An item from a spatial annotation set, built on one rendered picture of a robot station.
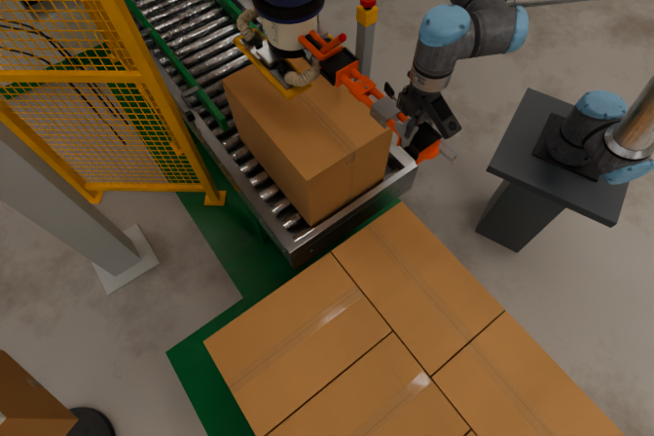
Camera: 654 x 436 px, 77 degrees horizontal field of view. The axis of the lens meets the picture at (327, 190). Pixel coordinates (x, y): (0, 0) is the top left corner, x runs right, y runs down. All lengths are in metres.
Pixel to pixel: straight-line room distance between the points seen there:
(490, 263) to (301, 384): 1.29
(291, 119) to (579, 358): 1.80
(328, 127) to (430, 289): 0.75
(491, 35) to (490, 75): 2.34
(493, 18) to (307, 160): 0.79
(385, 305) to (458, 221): 0.97
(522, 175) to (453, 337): 0.69
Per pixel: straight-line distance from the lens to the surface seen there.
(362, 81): 1.24
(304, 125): 1.55
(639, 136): 1.60
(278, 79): 1.41
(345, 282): 1.68
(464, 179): 2.64
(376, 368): 1.63
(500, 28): 0.94
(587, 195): 1.88
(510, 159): 1.84
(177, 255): 2.46
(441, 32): 0.87
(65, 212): 2.00
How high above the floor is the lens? 2.15
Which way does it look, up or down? 60 degrees down
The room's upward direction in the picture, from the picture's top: 2 degrees counter-clockwise
